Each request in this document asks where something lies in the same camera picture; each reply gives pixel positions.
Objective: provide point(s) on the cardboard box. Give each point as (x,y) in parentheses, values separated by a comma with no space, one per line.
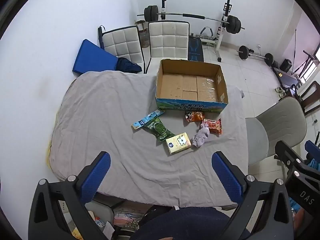
(190,87)

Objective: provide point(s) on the black folded umbrella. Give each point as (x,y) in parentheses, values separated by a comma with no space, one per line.
(101,36)

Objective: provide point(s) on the blue and white snack packet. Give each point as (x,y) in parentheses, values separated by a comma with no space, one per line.
(146,120)

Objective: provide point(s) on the black stand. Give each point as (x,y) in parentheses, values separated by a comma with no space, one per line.
(311,56)

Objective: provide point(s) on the black speaker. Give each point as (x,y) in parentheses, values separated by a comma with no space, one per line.
(285,65)

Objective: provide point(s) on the brown jar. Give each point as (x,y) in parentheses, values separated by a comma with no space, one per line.
(144,38)

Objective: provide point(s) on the green snack packet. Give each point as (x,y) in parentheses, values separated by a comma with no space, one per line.
(158,130)

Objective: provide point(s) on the grey plastic chair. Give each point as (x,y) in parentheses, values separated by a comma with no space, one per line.
(280,122)

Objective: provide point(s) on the pair of shoes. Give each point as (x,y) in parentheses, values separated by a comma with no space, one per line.
(280,92)

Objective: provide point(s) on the pink patterned bag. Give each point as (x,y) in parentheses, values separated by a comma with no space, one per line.
(128,218)

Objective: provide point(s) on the dark wooden chair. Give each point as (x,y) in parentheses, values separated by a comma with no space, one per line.
(312,92)

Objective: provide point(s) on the long barbell with black plates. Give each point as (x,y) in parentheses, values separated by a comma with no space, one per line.
(151,13)

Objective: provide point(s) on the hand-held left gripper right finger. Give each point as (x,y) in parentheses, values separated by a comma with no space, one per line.
(226,177)

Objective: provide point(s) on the yellow white carton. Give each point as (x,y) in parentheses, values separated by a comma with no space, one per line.
(177,143)

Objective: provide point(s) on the grey bed sheet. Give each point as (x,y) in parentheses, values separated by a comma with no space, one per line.
(112,130)

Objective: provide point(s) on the black treadmill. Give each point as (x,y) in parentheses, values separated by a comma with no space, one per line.
(287,77)

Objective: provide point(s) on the white bench press rack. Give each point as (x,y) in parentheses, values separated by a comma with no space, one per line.
(221,33)

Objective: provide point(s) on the dark blue garment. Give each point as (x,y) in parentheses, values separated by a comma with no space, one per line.
(127,66)

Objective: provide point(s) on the black weight bench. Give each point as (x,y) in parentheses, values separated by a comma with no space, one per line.
(195,50)

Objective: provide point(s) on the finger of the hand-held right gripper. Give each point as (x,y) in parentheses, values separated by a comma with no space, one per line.
(313,150)
(287,152)

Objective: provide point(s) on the red snack packet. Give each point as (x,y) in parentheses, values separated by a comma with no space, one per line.
(213,126)

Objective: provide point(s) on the orange panda snack packet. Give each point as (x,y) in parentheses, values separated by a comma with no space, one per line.
(196,116)

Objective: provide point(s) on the blue foam mat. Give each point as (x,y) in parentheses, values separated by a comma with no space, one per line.
(92,57)

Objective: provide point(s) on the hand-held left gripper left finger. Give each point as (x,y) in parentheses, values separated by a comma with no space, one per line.
(96,177)

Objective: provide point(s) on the person's dark sweater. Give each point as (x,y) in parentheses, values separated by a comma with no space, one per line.
(187,222)

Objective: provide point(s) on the white quilted chair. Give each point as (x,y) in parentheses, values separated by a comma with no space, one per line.
(167,40)
(122,45)

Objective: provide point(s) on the short barbell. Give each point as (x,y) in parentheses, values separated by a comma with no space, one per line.
(243,52)

